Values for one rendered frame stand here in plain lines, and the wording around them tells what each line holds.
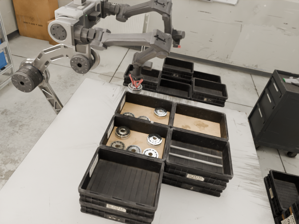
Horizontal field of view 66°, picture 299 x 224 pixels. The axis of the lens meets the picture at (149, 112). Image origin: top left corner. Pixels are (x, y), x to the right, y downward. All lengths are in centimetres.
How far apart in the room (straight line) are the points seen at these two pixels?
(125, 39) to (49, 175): 93
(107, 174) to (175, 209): 45
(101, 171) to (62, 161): 33
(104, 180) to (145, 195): 24
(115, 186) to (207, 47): 363
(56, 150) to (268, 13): 386
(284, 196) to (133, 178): 153
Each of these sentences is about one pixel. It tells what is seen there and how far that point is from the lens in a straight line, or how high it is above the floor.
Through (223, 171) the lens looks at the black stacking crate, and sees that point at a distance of 158.
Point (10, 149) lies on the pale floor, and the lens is 275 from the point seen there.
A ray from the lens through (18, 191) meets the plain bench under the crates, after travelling 156.
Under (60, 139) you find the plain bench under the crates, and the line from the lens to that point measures 176.
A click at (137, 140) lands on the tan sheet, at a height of 83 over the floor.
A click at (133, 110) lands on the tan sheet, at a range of 179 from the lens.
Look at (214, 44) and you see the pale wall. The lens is 455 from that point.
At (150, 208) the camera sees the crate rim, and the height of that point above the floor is 93.
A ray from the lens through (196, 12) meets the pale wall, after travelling 435.
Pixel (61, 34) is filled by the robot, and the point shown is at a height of 145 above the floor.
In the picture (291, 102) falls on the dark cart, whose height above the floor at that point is 78.
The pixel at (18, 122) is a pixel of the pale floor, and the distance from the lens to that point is 303.
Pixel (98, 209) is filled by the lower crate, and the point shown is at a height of 80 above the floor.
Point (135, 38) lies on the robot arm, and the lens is 116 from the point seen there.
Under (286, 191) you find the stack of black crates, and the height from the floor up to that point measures 27.
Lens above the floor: 197
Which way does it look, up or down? 39 degrees down
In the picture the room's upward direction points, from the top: 11 degrees clockwise
